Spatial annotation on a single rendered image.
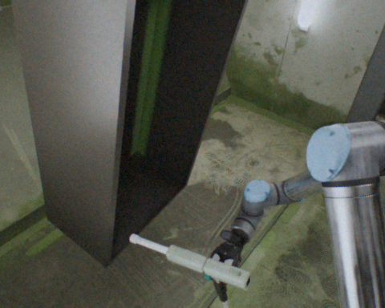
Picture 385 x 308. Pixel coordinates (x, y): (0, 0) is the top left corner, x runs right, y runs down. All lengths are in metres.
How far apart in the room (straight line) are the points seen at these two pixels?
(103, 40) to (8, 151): 1.50
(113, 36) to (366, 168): 0.57
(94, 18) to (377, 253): 0.74
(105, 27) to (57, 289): 1.52
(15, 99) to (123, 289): 1.24
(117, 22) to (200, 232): 1.60
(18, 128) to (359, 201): 1.87
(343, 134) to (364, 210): 0.16
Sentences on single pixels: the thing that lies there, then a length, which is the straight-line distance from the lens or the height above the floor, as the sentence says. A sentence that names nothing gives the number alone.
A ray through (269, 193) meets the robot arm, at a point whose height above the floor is 0.83.
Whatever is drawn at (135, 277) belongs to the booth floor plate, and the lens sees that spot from 1.94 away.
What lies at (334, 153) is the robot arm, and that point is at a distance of 0.72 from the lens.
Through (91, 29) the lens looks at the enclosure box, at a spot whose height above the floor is 1.46.
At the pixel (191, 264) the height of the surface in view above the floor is 0.70.
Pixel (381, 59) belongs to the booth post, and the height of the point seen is 0.80.
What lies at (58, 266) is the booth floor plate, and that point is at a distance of 2.06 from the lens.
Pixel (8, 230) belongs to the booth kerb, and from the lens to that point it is 2.19.
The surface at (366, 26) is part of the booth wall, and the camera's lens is 2.74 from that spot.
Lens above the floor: 1.71
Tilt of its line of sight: 39 degrees down
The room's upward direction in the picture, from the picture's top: 3 degrees clockwise
